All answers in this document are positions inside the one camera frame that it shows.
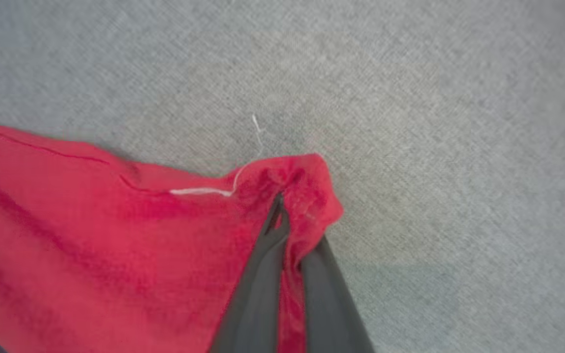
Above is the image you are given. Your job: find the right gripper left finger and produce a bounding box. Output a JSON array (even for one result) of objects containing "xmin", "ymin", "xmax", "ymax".
[{"xmin": 209, "ymin": 192, "xmax": 291, "ymax": 353}]

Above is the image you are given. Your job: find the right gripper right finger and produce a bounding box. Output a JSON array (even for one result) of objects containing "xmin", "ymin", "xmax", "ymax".
[{"xmin": 298, "ymin": 235, "xmax": 376, "ymax": 353}]

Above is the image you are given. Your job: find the red and white basketball jersey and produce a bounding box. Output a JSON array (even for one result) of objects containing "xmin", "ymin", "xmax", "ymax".
[{"xmin": 0, "ymin": 120, "xmax": 344, "ymax": 353}]

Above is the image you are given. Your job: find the grey fabric sofa cushion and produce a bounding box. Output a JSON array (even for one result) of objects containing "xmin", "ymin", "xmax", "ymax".
[{"xmin": 0, "ymin": 0, "xmax": 565, "ymax": 353}]

